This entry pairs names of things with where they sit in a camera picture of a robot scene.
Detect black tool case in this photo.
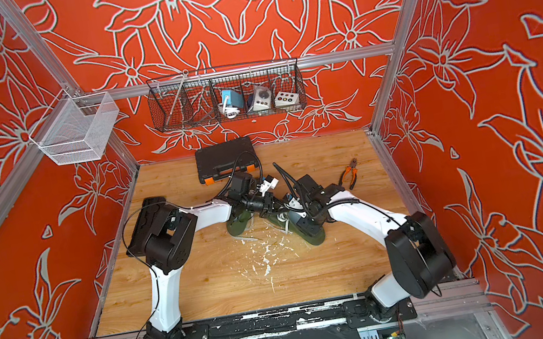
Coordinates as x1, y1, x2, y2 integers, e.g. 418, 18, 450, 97
194, 136, 261, 185

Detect black wire basket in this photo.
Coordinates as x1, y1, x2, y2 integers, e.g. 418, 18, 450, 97
146, 58, 308, 132

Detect white cable coil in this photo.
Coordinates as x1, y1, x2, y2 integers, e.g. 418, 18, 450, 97
217, 99, 243, 121

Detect clear plastic bin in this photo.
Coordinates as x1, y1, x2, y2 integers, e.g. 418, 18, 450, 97
30, 92, 120, 166

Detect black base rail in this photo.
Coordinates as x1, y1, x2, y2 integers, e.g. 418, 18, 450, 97
136, 293, 417, 339

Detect white dotted box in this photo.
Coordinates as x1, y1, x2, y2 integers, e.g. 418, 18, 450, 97
274, 91, 300, 110

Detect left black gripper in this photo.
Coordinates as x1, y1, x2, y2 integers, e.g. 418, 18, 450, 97
241, 191, 292, 223

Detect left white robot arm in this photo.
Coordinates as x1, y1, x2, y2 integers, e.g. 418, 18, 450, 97
126, 150, 277, 339

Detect blue white box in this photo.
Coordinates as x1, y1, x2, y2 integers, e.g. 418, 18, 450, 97
220, 89, 244, 109

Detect orange handled pliers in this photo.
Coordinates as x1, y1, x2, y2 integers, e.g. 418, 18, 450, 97
338, 158, 358, 190

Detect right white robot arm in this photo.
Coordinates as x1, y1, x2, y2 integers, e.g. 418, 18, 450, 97
274, 163, 456, 322

